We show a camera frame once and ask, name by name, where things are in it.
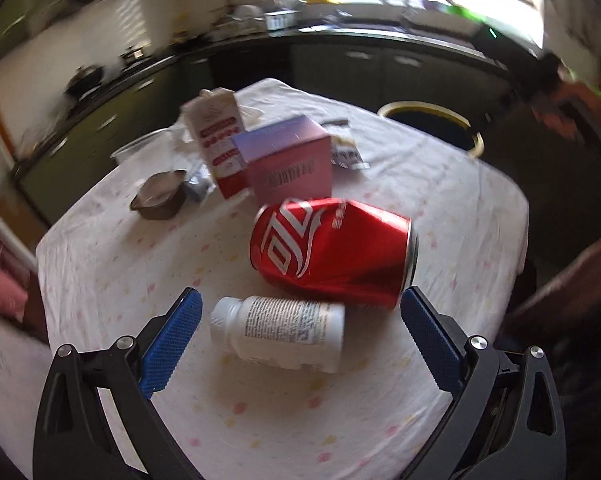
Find pink and purple cardboard box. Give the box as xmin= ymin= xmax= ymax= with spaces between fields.
xmin=230 ymin=115 xmax=332 ymax=206

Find person's right hand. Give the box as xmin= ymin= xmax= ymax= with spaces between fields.
xmin=533 ymin=72 xmax=601 ymax=143

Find red striped apron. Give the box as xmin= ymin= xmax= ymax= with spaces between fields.
xmin=0 ymin=220 xmax=28 ymax=321

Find red and white milk carton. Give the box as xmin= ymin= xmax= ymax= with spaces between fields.
xmin=182 ymin=87 xmax=254 ymax=200

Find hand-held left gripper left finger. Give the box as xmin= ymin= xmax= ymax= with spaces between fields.
xmin=33 ymin=287 xmax=204 ymax=480

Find white framed glass door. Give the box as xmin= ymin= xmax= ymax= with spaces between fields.
xmin=0 ymin=190 xmax=38 ymax=281

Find white plastic pill bottle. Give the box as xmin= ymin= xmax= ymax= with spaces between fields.
xmin=209 ymin=296 xmax=346 ymax=374

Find small silver foil wrapper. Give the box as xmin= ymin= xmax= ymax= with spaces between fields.
xmin=183 ymin=165 xmax=214 ymax=203

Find metal dish rack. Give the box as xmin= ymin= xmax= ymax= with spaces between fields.
xmin=265 ymin=9 xmax=301 ymax=31

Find green kitchen cabinets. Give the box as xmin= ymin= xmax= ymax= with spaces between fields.
xmin=10 ymin=35 xmax=511 ymax=221

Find brown square plastic cup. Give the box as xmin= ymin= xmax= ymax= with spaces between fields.
xmin=130 ymin=170 xmax=187 ymax=221

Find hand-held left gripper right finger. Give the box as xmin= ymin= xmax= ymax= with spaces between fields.
xmin=399 ymin=286 xmax=567 ymax=480

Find dented red soda can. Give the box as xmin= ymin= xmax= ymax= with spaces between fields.
xmin=250 ymin=199 xmax=419 ymax=309

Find white dotted tablecloth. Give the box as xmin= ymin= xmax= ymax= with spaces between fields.
xmin=34 ymin=78 xmax=529 ymax=480

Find silver foil sachet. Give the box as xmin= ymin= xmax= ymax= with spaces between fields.
xmin=325 ymin=119 xmax=372 ymax=170

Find black bin with yellow rim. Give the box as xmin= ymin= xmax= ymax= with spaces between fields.
xmin=378 ymin=101 xmax=484 ymax=157

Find clear plastic cup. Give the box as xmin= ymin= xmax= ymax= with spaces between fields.
xmin=111 ymin=127 xmax=181 ymax=171

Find black wok with lid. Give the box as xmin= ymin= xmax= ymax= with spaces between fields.
xmin=63 ymin=65 xmax=106 ymax=103

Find gas stove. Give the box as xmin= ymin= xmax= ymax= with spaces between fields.
xmin=60 ymin=57 xmax=154 ymax=103

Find brown wooden furniture edge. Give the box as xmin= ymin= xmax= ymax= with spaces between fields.
xmin=505 ymin=227 xmax=601 ymax=333

